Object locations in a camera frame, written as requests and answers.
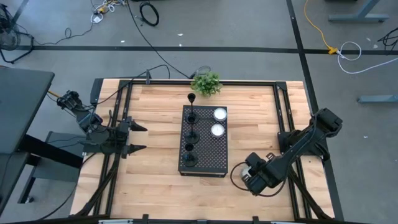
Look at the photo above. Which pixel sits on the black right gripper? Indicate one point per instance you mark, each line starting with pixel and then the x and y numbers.
pixel 261 174

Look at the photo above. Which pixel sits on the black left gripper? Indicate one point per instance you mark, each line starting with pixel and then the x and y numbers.
pixel 123 138

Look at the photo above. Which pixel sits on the medium black candlestick holder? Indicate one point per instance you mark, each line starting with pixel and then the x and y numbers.
pixel 191 138

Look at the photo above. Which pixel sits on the short black candlestick holder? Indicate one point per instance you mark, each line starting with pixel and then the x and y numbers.
pixel 189 160

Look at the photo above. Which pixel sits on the tall black candlestick holder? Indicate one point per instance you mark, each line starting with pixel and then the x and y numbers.
pixel 191 97

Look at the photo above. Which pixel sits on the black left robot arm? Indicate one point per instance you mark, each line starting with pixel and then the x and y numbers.
pixel 90 124

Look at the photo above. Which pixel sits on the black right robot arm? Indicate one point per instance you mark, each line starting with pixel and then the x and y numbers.
pixel 298 146

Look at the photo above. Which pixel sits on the black perforated metal tray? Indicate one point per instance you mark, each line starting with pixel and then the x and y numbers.
pixel 205 155

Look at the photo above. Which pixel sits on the black table corner panel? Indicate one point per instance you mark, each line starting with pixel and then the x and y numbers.
pixel 95 93

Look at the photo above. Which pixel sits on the black desk crossbar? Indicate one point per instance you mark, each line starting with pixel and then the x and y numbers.
pixel 49 151

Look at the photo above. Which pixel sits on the green artificial potted plant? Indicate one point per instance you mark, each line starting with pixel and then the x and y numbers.
pixel 206 84

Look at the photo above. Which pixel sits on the dark grey desk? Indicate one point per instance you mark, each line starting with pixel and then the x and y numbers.
pixel 21 102

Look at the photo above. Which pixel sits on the grey floor bar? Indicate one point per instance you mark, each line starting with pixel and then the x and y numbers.
pixel 379 99

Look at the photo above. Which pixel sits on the black floor fan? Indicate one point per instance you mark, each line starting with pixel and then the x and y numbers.
pixel 9 37

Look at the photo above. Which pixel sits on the grey desk leg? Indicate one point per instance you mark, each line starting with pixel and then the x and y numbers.
pixel 357 17

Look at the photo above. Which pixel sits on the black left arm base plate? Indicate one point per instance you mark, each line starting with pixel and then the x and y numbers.
pixel 93 148

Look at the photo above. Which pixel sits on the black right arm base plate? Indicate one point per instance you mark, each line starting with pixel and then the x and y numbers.
pixel 283 140

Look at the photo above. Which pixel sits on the grey desk base frame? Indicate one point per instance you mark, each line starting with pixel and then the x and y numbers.
pixel 62 174

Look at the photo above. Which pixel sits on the black aluminium table frame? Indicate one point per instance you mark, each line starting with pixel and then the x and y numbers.
pixel 248 83

